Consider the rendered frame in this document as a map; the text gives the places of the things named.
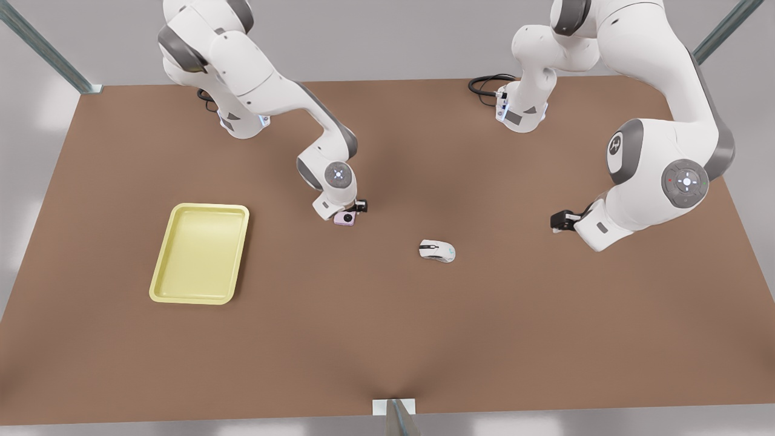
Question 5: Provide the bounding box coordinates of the white computer mouse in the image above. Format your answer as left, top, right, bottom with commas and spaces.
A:
418, 239, 457, 264

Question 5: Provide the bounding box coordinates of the silver frame post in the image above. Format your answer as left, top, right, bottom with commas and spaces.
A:
693, 0, 765, 65
0, 0, 104, 95
371, 398, 420, 436

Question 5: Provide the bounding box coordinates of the yellow rectangular tray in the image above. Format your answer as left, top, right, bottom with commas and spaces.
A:
148, 202, 251, 306

